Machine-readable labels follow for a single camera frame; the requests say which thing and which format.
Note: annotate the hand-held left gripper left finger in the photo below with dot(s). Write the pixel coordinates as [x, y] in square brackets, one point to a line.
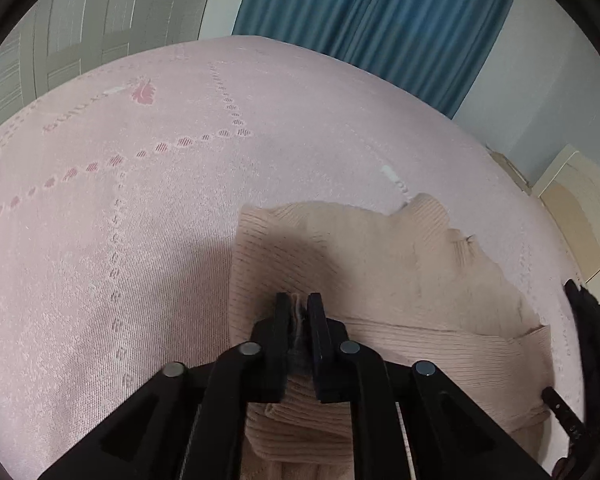
[280, 340]

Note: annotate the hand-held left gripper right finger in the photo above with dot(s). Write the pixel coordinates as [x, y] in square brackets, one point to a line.
[322, 360]

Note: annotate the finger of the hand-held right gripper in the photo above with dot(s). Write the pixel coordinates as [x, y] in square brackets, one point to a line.
[560, 407]

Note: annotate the beige knit sweater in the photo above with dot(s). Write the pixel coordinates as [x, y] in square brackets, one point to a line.
[380, 270]

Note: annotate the pink patterned bed sheet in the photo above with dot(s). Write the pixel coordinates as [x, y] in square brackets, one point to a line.
[130, 260]

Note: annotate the beige bedside table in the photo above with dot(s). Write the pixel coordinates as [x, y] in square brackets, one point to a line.
[510, 167]

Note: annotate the blue curtain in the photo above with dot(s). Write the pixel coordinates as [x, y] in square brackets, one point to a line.
[355, 10]

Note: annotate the white wardrobe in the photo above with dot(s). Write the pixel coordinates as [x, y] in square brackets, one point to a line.
[80, 25]

